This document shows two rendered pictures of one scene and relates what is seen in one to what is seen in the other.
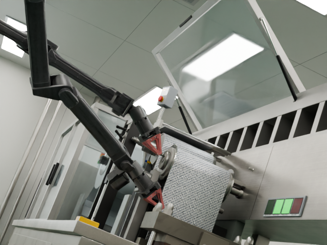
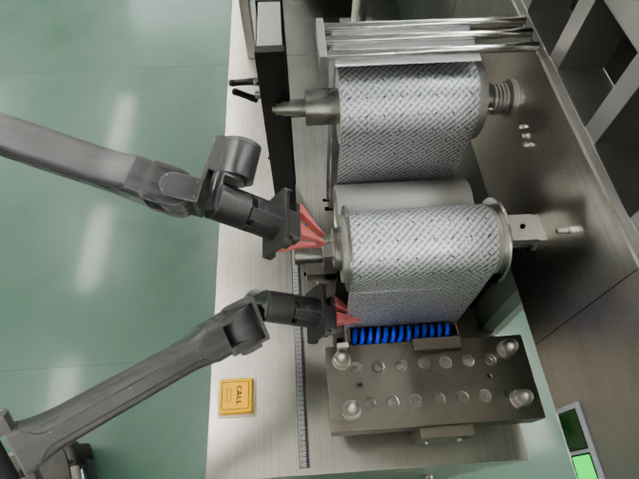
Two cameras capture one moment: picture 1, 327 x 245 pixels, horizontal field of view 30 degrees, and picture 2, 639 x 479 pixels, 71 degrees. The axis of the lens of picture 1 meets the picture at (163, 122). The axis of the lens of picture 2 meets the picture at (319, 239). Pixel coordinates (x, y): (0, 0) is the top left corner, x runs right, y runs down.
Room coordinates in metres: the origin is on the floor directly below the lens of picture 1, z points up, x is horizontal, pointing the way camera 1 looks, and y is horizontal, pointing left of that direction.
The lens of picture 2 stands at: (1.92, -0.09, 1.92)
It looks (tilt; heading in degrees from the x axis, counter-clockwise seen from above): 59 degrees down; 10
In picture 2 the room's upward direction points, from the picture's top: straight up
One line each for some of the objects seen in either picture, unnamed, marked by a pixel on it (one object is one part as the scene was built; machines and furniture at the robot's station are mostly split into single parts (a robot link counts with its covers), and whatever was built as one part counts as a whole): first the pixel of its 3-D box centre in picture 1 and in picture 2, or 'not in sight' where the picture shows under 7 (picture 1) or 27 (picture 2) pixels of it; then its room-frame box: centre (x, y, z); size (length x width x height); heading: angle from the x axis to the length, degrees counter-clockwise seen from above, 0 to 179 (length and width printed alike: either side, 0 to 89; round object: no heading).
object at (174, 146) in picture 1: (168, 162); (345, 248); (2.30, -0.07, 1.25); 0.15 x 0.01 x 0.15; 14
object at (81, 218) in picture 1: (86, 222); (236, 396); (2.09, 0.12, 0.91); 0.07 x 0.07 x 0.02; 14
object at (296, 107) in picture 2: (138, 141); (288, 108); (2.52, 0.07, 1.33); 0.06 x 0.03 x 0.03; 104
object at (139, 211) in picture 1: (137, 206); (319, 280); (2.33, -0.02, 1.05); 0.06 x 0.05 x 0.31; 104
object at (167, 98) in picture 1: (166, 96); not in sight; (2.84, 0.03, 1.66); 0.07 x 0.07 x 0.10; 31
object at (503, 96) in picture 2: not in sight; (492, 99); (2.61, -0.29, 1.33); 0.07 x 0.07 x 0.07; 14
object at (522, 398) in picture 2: (249, 242); (524, 396); (2.16, -0.43, 1.05); 0.04 x 0.04 x 0.04
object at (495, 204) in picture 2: (224, 186); (491, 240); (2.36, -0.31, 1.25); 0.15 x 0.01 x 0.15; 14
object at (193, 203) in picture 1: (189, 206); (407, 308); (2.27, -0.20, 1.11); 0.23 x 0.01 x 0.18; 104
